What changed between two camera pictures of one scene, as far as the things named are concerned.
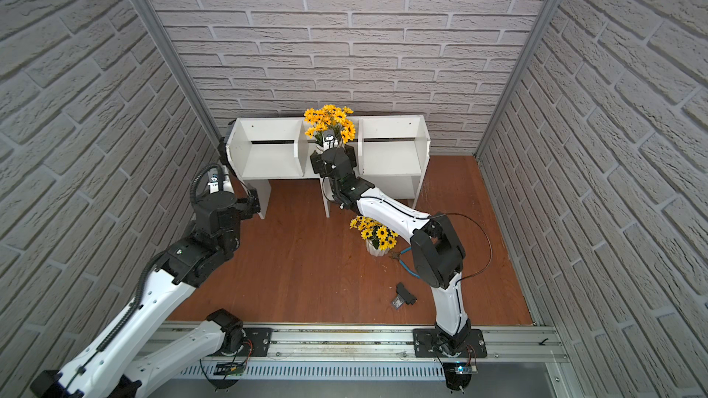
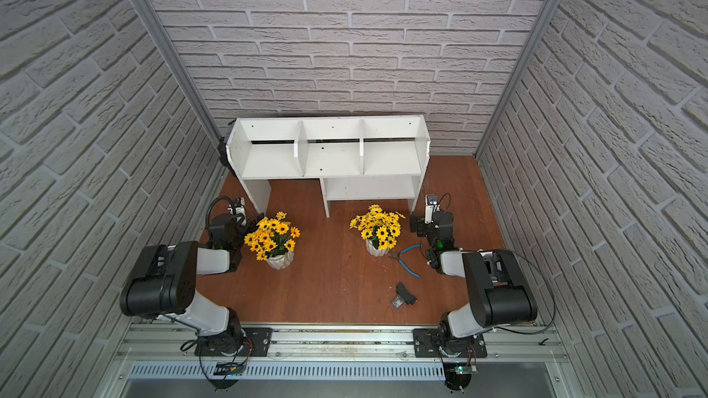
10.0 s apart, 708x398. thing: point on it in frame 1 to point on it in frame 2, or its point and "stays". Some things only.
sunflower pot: x=333 y=131 to x=274 y=240
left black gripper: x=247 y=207 to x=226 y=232
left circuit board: x=230 y=368 stays
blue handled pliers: x=397 y=255 stays
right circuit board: x=466 y=369 stays
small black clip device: x=403 y=296 stays
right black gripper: x=319 y=165 to x=418 y=222
